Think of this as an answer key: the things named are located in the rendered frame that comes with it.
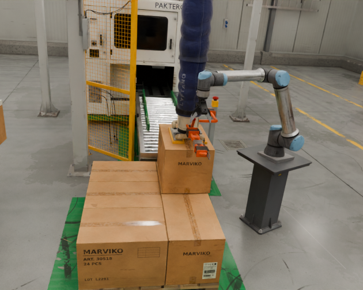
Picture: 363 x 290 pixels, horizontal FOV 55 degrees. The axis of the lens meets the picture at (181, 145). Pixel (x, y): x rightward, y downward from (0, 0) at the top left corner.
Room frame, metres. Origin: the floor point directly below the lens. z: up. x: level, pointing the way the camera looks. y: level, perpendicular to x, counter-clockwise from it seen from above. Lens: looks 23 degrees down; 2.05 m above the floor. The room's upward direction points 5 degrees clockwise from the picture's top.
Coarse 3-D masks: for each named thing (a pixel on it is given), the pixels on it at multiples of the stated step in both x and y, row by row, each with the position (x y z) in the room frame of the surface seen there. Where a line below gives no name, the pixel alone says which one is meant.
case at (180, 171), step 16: (160, 128) 2.91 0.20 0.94; (160, 144) 2.82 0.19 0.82; (176, 144) 2.57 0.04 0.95; (192, 144) 2.59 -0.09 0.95; (208, 144) 2.62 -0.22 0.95; (160, 160) 2.75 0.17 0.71; (176, 160) 2.47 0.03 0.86; (192, 160) 2.49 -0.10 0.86; (208, 160) 2.51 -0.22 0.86; (160, 176) 2.68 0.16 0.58; (176, 176) 2.47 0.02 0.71; (192, 176) 2.49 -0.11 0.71; (208, 176) 2.51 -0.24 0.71; (176, 192) 2.47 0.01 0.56; (192, 192) 2.49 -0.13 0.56; (208, 192) 2.51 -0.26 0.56
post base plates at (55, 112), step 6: (42, 102) 5.64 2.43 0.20; (42, 108) 5.63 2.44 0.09; (54, 108) 5.67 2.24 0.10; (42, 114) 5.51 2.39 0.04; (48, 114) 5.53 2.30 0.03; (54, 114) 5.53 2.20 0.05; (234, 114) 6.23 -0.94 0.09; (234, 120) 6.05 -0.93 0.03; (240, 120) 6.07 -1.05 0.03; (246, 120) 6.09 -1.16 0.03
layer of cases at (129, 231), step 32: (96, 192) 2.39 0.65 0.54; (128, 192) 2.43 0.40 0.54; (160, 192) 2.51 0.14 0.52; (96, 224) 1.98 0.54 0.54; (128, 224) 2.01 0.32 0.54; (160, 224) 2.04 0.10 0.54; (192, 224) 2.07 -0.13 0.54; (96, 256) 1.79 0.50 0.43; (128, 256) 1.82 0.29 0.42; (160, 256) 1.86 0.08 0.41; (192, 256) 1.90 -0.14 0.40; (96, 288) 1.79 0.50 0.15
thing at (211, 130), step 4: (212, 100) 3.80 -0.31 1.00; (212, 104) 3.78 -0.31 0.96; (216, 104) 3.77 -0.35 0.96; (216, 108) 3.77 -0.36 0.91; (216, 112) 3.78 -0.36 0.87; (216, 116) 3.78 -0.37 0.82; (212, 124) 3.77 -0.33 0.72; (212, 128) 3.77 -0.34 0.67; (212, 132) 3.77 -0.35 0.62; (208, 136) 3.81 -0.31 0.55; (212, 136) 3.77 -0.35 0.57; (212, 140) 3.77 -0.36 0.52; (212, 144) 3.78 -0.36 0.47
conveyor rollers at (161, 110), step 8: (152, 104) 4.93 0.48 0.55; (160, 104) 4.96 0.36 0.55; (168, 104) 4.99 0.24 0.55; (144, 112) 4.55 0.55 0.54; (152, 112) 4.57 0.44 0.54; (160, 112) 4.59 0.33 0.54; (168, 112) 4.61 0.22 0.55; (144, 120) 4.20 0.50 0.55; (152, 120) 4.22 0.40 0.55; (160, 120) 4.24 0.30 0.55; (168, 120) 4.26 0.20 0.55; (144, 128) 3.92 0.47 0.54; (152, 128) 3.94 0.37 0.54; (144, 136) 3.66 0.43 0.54; (152, 136) 3.68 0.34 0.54; (144, 144) 3.47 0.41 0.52; (152, 144) 3.49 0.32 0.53
